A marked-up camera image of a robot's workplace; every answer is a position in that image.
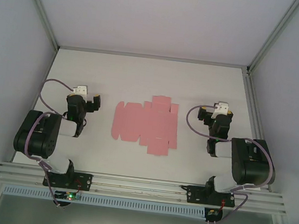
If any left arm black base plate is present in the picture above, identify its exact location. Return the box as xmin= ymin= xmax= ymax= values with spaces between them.
xmin=42 ymin=168 xmax=94 ymax=193

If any circuit board without light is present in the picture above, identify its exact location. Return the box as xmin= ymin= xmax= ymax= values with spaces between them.
xmin=205 ymin=208 xmax=224 ymax=224

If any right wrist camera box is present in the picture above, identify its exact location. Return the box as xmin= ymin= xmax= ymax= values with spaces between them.
xmin=213 ymin=100 xmax=230 ymax=114

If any aluminium frame post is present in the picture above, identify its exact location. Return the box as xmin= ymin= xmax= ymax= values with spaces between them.
xmin=246 ymin=0 xmax=299 ymax=80
xmin=11 ymin=0 xmax=66 ymax=52

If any aluminium side rail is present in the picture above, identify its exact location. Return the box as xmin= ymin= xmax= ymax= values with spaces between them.
xmin=230 ymin=72 xmax=285 ymax=193

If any white slotted cable duct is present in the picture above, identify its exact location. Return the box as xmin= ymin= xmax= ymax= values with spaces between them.
xmin=1 ymin=183 xmax=206 ymax=220

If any pink paper box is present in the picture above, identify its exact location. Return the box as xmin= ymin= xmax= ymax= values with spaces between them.
xmin=108 ymin=90 xmax=184 ymax=158

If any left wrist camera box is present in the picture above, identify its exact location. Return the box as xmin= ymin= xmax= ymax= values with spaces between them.
xmin=71 ymin=84 xmax=89 ymax=96

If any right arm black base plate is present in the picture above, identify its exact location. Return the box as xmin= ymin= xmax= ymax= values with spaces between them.
xmin=179 ymin=183 xmax=238 ymax=210

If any aluminium frame crossbar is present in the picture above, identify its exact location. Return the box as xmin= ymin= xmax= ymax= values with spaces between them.
xmin=56 ymin=42 xmax=251 ymax=73

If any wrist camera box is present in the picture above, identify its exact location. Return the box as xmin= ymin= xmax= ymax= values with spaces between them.
xmin=71 ymin=84 xmax=89 ymax=96
xmin=213 ymin=100 xmax=230 ymax=114

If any aluminium mounting rail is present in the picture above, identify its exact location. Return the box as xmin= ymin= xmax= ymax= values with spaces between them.
xmin=0 ymin=159 xmax=290 ymax=217

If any circuit board with green light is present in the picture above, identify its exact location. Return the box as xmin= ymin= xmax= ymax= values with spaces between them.
xmin=52 ymin=189 xmax=82 ymax=209

